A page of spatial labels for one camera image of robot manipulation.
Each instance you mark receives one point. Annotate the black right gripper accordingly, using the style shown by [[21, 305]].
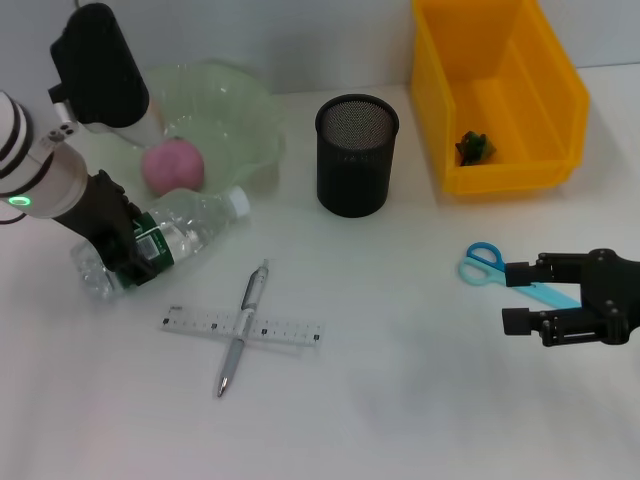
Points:
[[617, 295]]

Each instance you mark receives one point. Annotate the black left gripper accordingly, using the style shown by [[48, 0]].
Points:
[[100, 210]]

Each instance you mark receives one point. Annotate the clear green-label water bottle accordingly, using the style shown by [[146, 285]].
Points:
[[195, 225]]

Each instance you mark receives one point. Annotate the blue plastic scissors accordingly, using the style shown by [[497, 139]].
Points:
[[480, 267]]

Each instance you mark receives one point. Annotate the pink peach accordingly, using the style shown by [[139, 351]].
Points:
[[172, 167]]

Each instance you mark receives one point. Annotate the green plastic scrap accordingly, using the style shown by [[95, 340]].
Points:
[[475, 149]]

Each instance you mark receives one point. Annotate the silver ballpoint pen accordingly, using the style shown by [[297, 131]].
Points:
[[250, 300]]

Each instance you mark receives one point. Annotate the translucent green fruit plate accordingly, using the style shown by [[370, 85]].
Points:
[[225, 115]]

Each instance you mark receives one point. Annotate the clear plastic ruler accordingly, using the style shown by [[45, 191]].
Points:
[[280, 332]]

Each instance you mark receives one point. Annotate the black mesh pen holder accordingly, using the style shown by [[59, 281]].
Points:
[[355, 170]]

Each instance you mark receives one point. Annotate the yellow plastic bin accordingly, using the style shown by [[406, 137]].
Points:
[[500, 75]]

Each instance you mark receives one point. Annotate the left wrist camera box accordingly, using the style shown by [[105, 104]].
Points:
[[100, 70]]

